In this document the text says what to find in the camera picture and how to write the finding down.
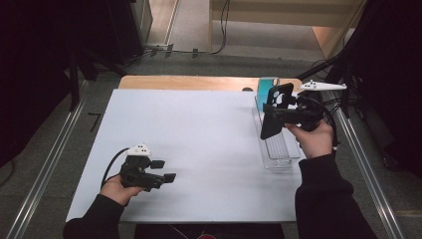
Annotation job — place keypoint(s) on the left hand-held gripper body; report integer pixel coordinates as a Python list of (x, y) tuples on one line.
[(137, 169)]

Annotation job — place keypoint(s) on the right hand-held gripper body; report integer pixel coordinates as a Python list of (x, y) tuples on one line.
[(310, 109)]

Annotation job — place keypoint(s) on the black phone case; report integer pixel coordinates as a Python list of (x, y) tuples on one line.
[(270, 127)]

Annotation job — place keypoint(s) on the iridescent phone case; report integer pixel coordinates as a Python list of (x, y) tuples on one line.
[(265, 91)]

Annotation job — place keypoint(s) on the clear plastic tray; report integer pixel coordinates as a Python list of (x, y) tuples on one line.
[(282, 149)]

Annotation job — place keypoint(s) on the person's left hand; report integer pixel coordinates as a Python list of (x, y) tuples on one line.
[(116, 192)]

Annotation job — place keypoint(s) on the person's right hand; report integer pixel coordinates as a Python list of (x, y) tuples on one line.
[(315, 141)]

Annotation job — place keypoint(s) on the black tripod stand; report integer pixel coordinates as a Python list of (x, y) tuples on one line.
[(318, 68)]

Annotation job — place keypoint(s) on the wooden table edge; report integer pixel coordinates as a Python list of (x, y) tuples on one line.
[(185, 82)]

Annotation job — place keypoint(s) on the light wooden furniture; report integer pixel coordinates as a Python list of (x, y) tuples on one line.
[(282, 13)]

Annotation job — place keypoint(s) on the dark curtain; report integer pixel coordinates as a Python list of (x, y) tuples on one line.
[(33, 66), (394, 83)]

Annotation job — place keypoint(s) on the black metal stand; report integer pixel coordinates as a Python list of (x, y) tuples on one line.
[(74, 83)]

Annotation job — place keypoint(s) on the dark cabinet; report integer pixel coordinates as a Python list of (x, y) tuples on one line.
[(124, 30)]

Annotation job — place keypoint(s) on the aluminium floor rail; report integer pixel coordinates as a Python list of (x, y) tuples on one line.
[(49, 159), (365, 166)]

